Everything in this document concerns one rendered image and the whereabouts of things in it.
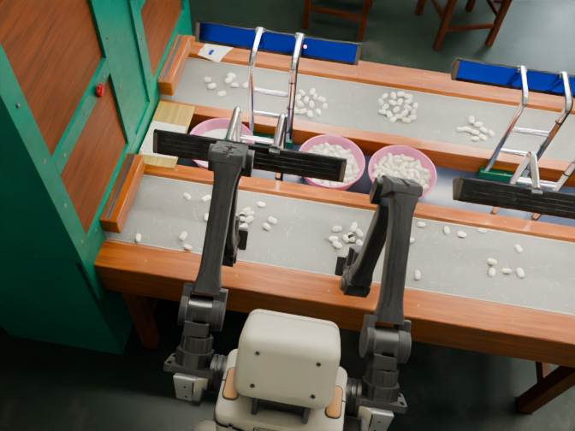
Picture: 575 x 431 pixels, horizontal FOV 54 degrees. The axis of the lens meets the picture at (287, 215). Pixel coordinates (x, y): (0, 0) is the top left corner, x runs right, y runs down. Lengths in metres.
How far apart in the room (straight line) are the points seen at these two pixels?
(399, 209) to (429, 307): 0.68
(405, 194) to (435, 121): 1.19
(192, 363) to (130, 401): 1.31
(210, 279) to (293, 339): 0.27
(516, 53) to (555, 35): 0.39
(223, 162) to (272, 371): 0.48
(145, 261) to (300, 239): 0.54
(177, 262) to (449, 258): 0.96
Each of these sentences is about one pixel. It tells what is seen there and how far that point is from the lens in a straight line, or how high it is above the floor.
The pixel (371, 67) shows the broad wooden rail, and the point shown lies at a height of 0.76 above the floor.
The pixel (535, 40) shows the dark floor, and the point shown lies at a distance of 4.45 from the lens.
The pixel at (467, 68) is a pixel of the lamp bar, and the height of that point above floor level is 1.09.
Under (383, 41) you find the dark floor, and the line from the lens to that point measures 4.05.
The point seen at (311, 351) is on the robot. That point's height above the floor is 1.39.
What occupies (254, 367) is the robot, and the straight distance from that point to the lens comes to 1.18.
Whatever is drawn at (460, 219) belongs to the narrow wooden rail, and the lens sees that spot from 2.19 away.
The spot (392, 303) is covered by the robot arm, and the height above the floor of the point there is 1.30.
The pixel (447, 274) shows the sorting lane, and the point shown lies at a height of 0.74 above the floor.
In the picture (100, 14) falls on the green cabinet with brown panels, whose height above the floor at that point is 1.40.
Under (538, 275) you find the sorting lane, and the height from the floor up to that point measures 0.74.
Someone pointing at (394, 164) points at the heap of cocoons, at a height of 0.72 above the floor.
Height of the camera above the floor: 2.47
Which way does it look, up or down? 56 degrees down
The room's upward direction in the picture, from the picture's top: 6 degrees clockwise
